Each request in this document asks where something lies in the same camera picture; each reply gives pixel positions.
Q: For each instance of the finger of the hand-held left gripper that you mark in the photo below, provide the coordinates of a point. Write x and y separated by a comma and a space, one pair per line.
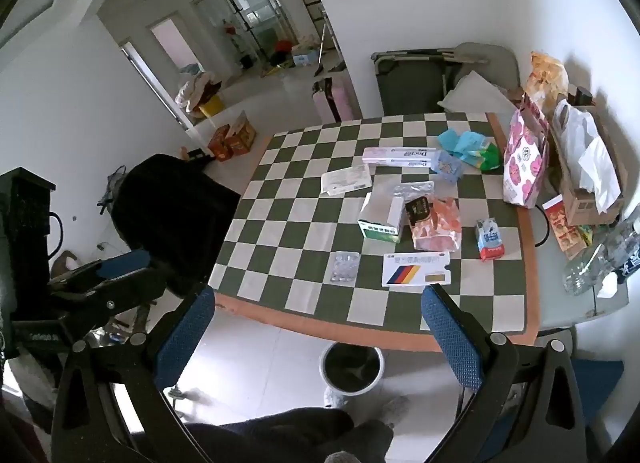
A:
115, 300
125, 263

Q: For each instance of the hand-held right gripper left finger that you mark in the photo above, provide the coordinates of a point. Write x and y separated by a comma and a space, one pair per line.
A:
185, 338

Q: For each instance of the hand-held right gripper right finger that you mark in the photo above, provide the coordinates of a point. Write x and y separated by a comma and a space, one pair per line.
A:
452, 338

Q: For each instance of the white trash bin black liner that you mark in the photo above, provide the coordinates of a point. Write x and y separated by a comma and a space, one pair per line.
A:
352, 368

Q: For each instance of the white toothpaste box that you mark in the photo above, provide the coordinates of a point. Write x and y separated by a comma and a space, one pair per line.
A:
395, 155

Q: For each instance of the black chair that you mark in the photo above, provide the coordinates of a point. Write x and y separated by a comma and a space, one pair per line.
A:
170, 213

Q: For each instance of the white box with striped mark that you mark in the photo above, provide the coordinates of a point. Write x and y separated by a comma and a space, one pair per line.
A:
417, 270

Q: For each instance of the grey fuzzy slipper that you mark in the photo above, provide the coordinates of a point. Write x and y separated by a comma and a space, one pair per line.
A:
336, 397
392, 408

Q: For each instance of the small blue red carton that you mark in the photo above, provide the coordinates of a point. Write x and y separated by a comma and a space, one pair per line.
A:
487, 240

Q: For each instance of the orange clear snack bag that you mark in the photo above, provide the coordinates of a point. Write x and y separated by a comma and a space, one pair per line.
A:
440, 228

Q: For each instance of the silver pill blister pack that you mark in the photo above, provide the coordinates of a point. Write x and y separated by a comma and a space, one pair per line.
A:
344, 268

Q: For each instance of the black snack packet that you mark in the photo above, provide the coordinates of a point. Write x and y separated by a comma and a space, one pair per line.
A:
418, 209

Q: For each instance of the white green medicine box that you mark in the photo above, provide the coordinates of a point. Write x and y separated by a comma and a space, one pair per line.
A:
381, 218

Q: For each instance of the person's dark trousers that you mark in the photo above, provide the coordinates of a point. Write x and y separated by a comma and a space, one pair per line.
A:
290, 435

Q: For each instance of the clear plastic bottle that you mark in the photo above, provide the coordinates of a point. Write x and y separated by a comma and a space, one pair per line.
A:
585, 268
625, 248

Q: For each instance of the blue stool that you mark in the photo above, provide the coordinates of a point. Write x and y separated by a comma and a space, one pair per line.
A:
597, 383

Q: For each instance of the orange cardboard box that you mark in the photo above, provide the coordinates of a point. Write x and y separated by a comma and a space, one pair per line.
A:
242, 135
221, 145

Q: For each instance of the red snack box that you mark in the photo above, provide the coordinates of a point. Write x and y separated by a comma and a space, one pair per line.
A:
562, 230

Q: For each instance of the clear plastic blister wrapper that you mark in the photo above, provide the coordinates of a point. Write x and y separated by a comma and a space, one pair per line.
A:
412, 189

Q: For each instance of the green white checkered tablecloth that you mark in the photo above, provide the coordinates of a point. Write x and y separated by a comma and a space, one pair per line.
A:
300, 223

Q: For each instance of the small blue patterned packet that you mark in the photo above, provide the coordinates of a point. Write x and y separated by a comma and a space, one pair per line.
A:
446, 166

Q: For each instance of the yellow bin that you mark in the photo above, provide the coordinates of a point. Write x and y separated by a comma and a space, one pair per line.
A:
210, 107

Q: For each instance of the green plastic packet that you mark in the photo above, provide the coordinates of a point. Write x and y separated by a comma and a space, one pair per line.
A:
492, 158

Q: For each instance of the brown cardboard box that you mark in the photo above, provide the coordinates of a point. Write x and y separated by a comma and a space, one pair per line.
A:
582, 205

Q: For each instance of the white plastic flat packet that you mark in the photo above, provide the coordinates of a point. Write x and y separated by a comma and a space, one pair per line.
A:
345, 180

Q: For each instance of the light blue plastic packet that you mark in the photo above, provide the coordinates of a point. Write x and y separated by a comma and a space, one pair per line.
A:
472, 145

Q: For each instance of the pink floral paper bag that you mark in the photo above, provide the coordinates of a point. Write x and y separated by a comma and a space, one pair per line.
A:
525, 158

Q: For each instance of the white plastic bag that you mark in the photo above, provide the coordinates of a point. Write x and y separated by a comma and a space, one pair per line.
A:
585, 148

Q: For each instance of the white paper sheet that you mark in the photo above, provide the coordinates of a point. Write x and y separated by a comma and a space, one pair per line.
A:
475, 95

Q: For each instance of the dark green folding cot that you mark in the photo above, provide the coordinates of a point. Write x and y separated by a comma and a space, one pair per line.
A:
410, 83

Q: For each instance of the pink suitcase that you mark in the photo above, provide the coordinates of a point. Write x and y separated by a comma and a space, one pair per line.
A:
332, 98

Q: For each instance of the grey chair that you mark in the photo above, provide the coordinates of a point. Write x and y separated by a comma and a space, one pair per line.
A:
492, 63

